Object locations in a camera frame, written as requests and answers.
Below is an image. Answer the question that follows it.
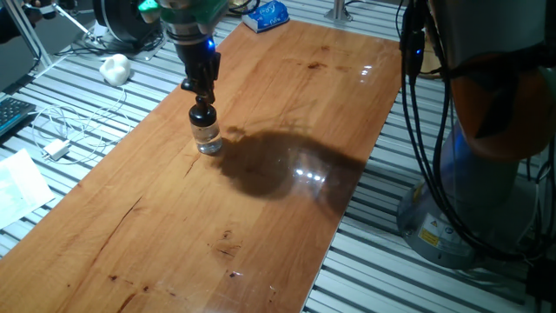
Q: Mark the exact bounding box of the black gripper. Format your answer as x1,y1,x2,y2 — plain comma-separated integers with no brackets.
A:
175,39,222,104

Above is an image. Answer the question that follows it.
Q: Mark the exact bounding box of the clear glass jar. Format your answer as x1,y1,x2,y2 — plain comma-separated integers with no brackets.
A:
190,121,223,155

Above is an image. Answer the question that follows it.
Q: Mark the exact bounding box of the person's hand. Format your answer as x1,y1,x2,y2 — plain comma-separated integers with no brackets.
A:
22,1,58,22

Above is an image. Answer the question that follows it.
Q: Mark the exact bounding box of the white figurine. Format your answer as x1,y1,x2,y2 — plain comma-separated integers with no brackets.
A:
98,53,132,87

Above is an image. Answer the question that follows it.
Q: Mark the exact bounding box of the blue tissue pack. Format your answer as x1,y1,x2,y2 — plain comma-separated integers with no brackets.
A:
241,0,291,34

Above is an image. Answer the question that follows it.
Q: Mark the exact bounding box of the black round fan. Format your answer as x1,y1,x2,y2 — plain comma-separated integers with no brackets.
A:
92,0,166,44

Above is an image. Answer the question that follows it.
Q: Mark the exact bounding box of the thin silver stand rod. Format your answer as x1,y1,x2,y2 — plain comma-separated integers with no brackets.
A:
51,2,97,47

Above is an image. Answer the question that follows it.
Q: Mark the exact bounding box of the wooden board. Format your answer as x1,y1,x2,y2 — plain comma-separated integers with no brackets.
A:
0,19,403,313

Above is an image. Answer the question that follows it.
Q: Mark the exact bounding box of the white charger plug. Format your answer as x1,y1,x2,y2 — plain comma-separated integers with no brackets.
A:
42,138,70,162

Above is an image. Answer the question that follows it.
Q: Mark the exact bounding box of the black keyboard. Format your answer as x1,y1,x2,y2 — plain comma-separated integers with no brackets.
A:
0,97,36,138

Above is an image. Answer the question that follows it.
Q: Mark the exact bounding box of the white paper sheet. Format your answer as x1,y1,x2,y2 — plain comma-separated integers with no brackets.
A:
0,148,56,230

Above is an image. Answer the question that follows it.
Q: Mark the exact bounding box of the black connector with blue light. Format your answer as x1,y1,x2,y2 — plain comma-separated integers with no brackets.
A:
401,3,426,83

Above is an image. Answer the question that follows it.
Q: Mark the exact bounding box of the round wooden paddle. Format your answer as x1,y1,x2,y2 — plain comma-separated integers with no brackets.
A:
423,38,448,80

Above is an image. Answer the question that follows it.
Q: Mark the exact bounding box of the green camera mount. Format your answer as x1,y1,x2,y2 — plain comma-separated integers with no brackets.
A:
137,0,230,25

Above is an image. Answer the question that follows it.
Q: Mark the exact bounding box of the white charger cable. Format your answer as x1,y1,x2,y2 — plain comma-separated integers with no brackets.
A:
30,86,132,166

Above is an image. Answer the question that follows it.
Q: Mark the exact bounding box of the aluminium frame post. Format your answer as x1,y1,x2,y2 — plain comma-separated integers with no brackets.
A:
323,0,354,23
2,0,56,70

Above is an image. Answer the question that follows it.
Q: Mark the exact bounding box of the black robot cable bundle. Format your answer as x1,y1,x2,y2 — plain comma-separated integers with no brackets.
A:
393,0,556,262

